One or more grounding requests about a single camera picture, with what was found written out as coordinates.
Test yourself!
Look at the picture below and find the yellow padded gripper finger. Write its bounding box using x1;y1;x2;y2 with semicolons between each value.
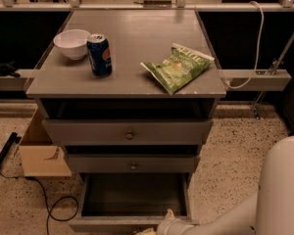
135;227;157;235

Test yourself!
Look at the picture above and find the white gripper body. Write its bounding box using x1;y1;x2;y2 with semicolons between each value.
156;209;193;235

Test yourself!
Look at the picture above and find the grey bottom drawer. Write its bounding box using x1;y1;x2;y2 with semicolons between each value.
69;173;195;233

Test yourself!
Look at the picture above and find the grey drawer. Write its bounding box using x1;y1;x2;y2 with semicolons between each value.
42;119;212;146
66;154;200;173
69;173;195;233

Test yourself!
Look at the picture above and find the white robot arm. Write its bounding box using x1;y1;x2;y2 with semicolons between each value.
137;136;294;235

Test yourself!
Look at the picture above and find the grey middle drawer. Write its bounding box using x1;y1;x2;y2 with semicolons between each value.
66;154;200;173

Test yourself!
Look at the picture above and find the grey top drawer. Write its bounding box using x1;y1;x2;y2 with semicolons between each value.
42;119;212;146

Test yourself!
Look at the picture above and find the grey wooden drawer cabinet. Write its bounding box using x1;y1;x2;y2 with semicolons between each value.
24;9;227;181

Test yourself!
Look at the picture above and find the cardboard box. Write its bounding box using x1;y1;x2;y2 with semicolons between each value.
18;110;72;177

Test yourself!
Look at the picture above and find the green chip bag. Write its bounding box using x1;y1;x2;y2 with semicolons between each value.
141;43;215;95

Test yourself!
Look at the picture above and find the black bar on floor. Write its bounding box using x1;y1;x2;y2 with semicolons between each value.
0;132;21;166

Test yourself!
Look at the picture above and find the blue pepsi soda can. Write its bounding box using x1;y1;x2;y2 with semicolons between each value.
86;33;112;77

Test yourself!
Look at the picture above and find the white ceramic bowl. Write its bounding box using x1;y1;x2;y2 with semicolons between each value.
53;29;90;60

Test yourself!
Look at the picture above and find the black floor cable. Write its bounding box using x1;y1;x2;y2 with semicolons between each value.
0;169;80;235

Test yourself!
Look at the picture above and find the black object on rail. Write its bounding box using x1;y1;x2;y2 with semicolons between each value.
0;62;21;77

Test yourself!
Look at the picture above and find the white hanging cable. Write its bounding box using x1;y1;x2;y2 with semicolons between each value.
223;0;266;90

